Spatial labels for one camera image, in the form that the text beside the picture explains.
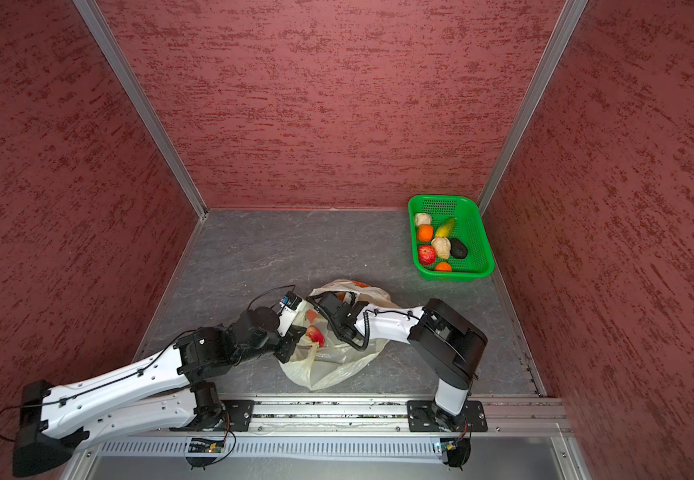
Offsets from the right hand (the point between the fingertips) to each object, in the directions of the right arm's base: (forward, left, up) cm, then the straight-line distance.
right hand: (339, 326), depth 90 cm
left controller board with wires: (-29, +34, -2) cm, 44 cm away
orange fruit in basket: (+19, -36, +3) cm, 41 cm away
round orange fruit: (+32, -31, +6) cm, 45 cm away
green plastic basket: (+43, -54, -3) cm, 69 cm away
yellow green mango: (+35, -41, +4) cm, 54 cm away
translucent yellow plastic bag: (-16, +6, +15) cm, 23 cm away
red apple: (+22, -30, +6) cm, 38 cm away
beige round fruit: (+26, -37, +5) cm, 45 cm away
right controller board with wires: (-31, -30, -2) cm, 43 cm away
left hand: (-9, +9, +15) cm, 19 cm away
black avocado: (+25, -43, +4) cm, 50 cm away
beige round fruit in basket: (+40, -32, +5) cm, 51 cm away
